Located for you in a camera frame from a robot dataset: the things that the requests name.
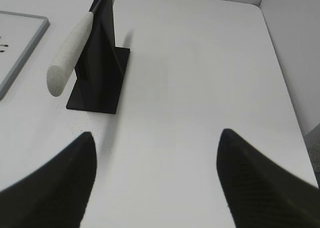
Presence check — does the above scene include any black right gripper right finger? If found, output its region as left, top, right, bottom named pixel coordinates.
left=216, top=128, right=320, bottom=227

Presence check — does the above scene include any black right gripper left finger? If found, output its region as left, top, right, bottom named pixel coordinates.
left=0, top=132, right=97, bottom=227

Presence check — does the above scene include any knife with white handle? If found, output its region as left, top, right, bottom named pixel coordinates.
left=46, top=0, right=102, bottom=97

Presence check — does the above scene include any black knife stand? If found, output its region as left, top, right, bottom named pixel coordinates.
left=66, top=0, right=130, bottom=114

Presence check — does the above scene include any white cutting board grey rim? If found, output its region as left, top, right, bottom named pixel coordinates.
left=0, top=11, right=50, bottom=99

